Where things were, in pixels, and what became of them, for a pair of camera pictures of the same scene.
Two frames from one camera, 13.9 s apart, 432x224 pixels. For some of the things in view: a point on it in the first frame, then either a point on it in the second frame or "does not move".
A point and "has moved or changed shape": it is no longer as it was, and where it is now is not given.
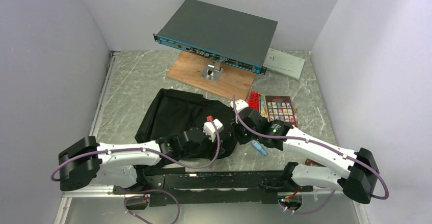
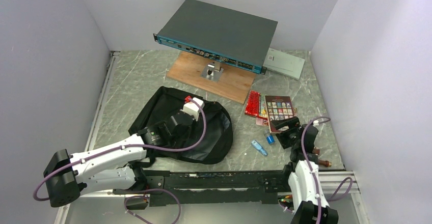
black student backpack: x=173 y=111 has moved or changed shape
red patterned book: x=253 y=100 does not move
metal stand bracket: x=212 y=71 does not move
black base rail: x=176 y=185 does not move
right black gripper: x=242 y=139 -> x=280 y=124
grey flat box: x=284 y=63 does not move
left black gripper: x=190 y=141 -> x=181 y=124
